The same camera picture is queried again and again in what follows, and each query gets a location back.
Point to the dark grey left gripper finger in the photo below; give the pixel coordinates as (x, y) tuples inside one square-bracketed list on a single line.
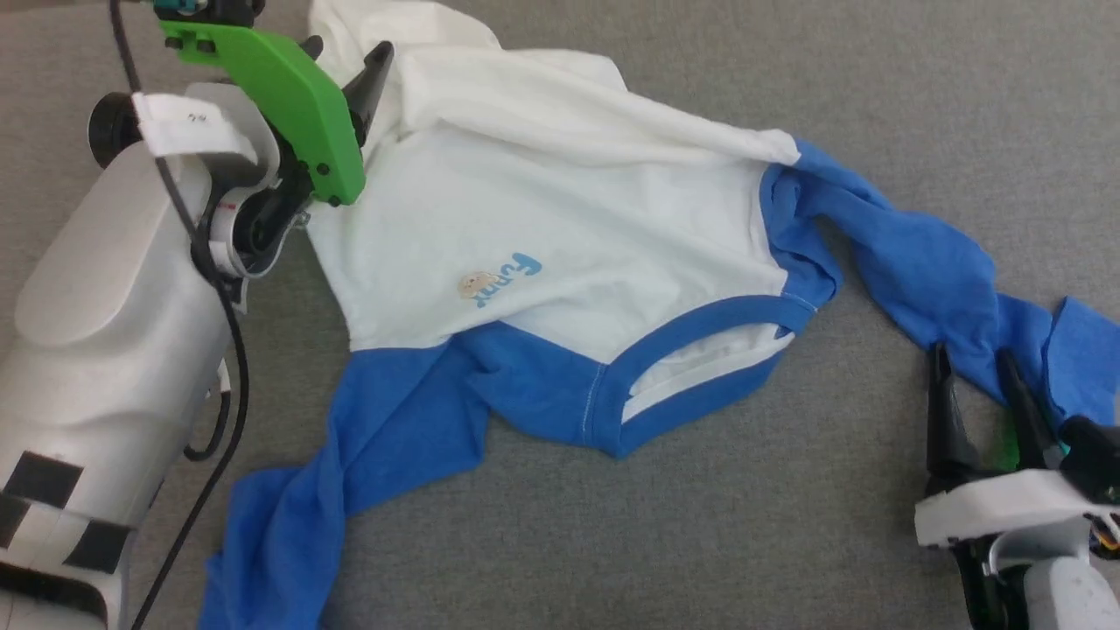
[(311, 46), (372, 83)]

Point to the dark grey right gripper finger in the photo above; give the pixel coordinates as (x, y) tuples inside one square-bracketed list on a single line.
[(947, 437), (1031, 420)]

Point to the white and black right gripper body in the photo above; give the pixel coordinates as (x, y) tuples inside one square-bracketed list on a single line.
[(989, 512)]

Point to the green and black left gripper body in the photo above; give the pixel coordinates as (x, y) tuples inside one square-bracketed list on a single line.
[(289, 105)]

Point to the white and blue long-sleeve shirt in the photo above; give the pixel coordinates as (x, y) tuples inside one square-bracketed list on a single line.
[(569, 219)]

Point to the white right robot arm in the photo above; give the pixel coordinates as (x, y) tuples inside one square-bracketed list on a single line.
[(1063, 595)]

